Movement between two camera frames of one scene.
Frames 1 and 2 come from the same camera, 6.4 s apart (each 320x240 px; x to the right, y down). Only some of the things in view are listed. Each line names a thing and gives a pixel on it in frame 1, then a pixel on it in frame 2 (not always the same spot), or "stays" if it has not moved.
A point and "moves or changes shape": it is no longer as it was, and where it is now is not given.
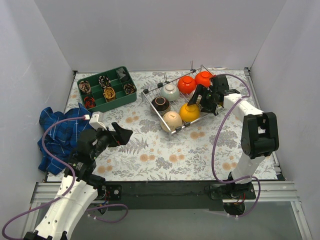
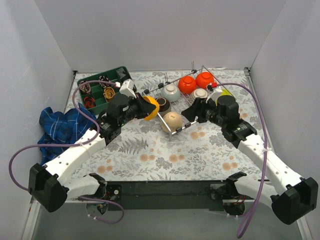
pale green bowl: [171, 91] stays
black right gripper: [204, 97] to [200, 111]
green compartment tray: [107, 89] stays
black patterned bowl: [162, 105] stays
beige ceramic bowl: [172, 119] stays
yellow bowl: [189, 113] moves or changes shape
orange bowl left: [187, 84] stays
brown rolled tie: [85, 87] stays
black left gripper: [113, 137] to [140, 107]
